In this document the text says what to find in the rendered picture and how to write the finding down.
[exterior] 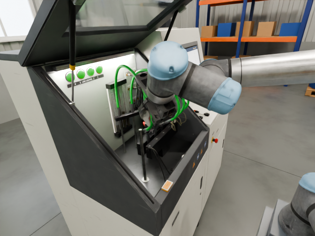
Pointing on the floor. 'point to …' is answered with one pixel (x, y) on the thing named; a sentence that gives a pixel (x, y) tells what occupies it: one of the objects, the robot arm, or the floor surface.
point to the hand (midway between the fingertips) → (152, 112)
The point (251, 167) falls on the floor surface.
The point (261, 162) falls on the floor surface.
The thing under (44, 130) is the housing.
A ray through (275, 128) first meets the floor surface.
